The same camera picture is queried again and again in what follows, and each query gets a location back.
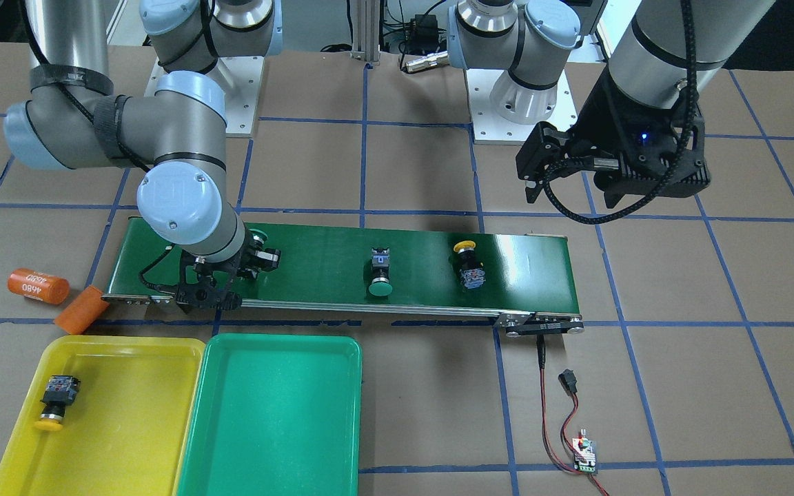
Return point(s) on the green conveyor belt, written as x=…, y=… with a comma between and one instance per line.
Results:
x=529, y=286

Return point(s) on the orange cylinder with 4680 print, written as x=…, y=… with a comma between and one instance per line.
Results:
x=38, y=286

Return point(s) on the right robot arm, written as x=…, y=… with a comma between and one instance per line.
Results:
x=196, y=251

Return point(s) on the small controller circuit board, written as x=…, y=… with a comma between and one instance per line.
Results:
x=584, y=454

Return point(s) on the green plastic tray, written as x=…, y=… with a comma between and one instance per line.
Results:
x=275, y=415

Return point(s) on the yellow plastic tray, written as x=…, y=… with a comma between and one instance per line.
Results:
x=126, y=431

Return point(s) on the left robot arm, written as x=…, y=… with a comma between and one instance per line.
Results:
x=667, y=46

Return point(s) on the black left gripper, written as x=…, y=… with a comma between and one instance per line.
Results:
x=595, y=126

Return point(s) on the aluminium frame post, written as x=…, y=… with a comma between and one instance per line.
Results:
x=365, y=23

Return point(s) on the green push button switch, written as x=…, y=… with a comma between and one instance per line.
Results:
x=380, y=284

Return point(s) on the yellow push button switch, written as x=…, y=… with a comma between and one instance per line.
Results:
x=60, y=392

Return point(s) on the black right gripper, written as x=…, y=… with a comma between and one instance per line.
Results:
x=250, y=255

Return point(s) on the black power adapter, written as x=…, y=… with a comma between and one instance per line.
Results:
x=422, y=35

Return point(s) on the plain orange cylinder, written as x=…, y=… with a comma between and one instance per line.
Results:
x=82, y=311

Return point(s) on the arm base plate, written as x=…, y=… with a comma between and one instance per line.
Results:
x=241, y=80
x=504, y=114

